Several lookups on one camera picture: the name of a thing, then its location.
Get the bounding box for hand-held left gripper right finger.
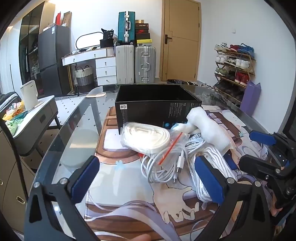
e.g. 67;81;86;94
194;155;276;241

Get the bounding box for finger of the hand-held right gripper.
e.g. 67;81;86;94
238;154;286;184
250;130;290;149

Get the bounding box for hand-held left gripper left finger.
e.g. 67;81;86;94
24;156;100;241

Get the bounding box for white braided cable bundle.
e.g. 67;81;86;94
189;145;239;205

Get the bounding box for white charging cable bundle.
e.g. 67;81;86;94
141;137;208;184

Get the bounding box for white plush toy keychain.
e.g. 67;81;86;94
186;107;230;153

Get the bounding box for bag of white cord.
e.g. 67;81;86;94
120;121;186;165

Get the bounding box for black cardboard box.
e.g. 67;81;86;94
115;84;203;135

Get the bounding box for person's left hand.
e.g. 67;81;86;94
121;234;152;241

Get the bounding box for purple bag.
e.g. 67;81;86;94
239;81;262;117

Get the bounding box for printed desk mat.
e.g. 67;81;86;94
83;105;281;241

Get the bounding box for rows of shoes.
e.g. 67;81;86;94
214;42;255;102

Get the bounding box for grey coffee table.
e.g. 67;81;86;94
2;95;62;158

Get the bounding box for beige cabinet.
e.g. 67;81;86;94
0;125;40;232

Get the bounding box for wooden shoe rack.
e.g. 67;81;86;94
214;45;257;105

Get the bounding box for loose shoes group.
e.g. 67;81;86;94
185;81;216;90

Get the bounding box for black white patterned rug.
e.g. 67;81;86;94
54;94;91;98

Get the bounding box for pile of snack packets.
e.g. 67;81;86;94
2;101;28;131

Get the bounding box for woven basket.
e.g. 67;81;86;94
74;65;93;94

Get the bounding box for white kettle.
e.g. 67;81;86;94
20;80;39;111

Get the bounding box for white dressing table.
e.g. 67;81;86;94
61;47;117;87

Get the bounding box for wooden door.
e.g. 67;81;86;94
160;0;201;82

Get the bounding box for white suitcase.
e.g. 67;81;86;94
115;45;135;84

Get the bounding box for dark refrigerator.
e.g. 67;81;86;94
38;25;71;95

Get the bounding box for silver suitcase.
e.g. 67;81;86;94
134;46;157;84

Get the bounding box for oval mirror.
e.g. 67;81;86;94
75;31;107;50

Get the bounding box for black tote bag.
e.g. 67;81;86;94
100;28;115;48

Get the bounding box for glass door wardrobe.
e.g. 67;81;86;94
18;1;50;87

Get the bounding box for teal suitcase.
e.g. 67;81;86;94
118;11;136;44

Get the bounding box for flat cardboard box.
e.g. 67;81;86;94
62;11;73;27

